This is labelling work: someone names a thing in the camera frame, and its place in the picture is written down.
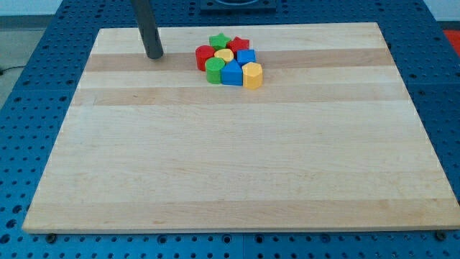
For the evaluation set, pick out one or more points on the red star block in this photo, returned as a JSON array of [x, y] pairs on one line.
[[238, 44]]

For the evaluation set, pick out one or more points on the green star block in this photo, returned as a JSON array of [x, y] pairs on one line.
[[219, 41]]

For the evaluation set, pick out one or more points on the blue triangle block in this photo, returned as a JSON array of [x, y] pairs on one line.
[[231, 74]]

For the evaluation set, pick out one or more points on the yellow hexagon block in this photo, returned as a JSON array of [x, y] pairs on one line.
[[252, 75]]

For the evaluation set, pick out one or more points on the green cylinder block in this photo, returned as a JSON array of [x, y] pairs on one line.
[[213, 68]]

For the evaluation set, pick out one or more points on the yellow heart block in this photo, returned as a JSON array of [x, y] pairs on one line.
[[226, 55]]

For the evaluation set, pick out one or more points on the blue cube block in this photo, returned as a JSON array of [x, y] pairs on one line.
[[245, 56]]

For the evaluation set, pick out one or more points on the red cylinder block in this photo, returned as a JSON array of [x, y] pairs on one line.
[[202, 54]]

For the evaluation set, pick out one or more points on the light wooden board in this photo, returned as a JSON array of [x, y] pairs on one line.
[[330, 142]]

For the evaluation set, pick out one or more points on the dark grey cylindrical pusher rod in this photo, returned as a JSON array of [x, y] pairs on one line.
[[148, 29]]

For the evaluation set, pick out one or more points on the red object at right edge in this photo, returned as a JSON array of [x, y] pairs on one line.
[[453, 37]]

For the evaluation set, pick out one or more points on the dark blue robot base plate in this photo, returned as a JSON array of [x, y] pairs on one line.
[[211, 6]]

